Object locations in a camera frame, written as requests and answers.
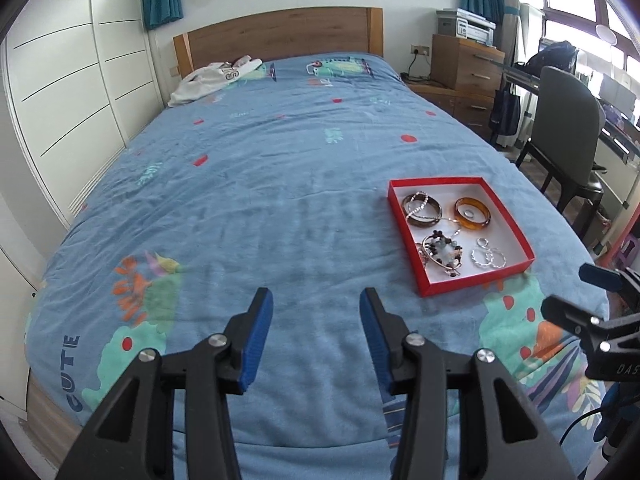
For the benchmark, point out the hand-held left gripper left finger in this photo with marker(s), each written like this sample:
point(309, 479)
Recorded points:
point(255, 340)

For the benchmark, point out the grey chair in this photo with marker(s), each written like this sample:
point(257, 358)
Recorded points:
point(565, 120)

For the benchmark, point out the red jewelry box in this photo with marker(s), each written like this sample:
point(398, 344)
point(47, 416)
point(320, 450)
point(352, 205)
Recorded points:
point(502, 227)

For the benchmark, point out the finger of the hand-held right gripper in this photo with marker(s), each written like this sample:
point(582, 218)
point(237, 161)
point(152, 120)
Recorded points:
point(597, 275)
point(570, 314)

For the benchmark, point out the silver twisted hoop earring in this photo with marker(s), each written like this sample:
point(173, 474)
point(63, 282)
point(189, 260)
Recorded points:
point(503, 260)
point(474, 259)

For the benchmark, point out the amber bangle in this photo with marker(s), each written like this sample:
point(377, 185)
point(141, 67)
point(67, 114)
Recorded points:
point(472, 224)

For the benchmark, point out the white printer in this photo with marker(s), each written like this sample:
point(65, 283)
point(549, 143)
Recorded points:
point(470, 27)

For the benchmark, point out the round white lamp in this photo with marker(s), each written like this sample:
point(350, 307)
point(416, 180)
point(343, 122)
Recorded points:
point(606, 33)

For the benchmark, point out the wooden headboard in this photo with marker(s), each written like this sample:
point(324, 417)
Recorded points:
point(280, 35)

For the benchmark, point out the dark blue hanging bag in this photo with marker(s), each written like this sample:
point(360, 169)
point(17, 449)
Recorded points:
point(505, 110)

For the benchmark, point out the white wardrobe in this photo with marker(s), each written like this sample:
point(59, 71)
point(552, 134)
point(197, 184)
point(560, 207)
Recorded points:
point(65, 85)

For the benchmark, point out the dark backpack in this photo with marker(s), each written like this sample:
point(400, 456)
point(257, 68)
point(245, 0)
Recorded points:
point(552, 57)

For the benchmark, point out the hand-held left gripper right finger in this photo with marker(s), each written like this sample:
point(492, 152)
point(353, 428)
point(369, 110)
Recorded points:
point(375, 340)

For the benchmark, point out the wooden dresser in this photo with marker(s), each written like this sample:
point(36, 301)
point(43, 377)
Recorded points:
point(465, 65)

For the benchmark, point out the bed with blue cover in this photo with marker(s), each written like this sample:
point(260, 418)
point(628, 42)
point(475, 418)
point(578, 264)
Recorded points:
point(250, 185)

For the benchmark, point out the wall socket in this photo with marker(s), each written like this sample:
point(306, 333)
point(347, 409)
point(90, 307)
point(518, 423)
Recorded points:
point(420, 50)

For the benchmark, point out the desk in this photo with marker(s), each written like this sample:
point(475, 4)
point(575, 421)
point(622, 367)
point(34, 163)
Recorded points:
point(620, 135)

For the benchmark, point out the dark brown bangle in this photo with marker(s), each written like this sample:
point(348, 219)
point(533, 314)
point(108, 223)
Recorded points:
point(436, 206)

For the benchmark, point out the white garment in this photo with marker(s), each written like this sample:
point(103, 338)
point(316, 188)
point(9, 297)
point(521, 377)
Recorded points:
point(205, 85)

